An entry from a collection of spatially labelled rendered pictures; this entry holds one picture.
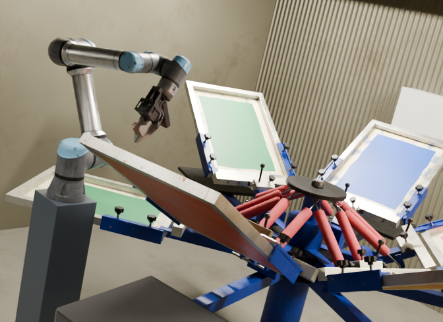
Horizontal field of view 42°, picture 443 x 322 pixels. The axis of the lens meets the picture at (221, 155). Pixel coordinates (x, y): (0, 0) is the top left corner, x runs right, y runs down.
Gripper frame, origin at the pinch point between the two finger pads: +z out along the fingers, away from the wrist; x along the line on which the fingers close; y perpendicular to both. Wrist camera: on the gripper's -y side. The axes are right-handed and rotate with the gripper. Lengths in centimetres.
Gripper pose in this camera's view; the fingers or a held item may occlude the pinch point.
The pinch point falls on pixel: (138, 140)
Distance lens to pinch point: 214.0
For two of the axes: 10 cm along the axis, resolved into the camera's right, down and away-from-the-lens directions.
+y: -3.8, -4.4, -8.1
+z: -4.9, 8.4, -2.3
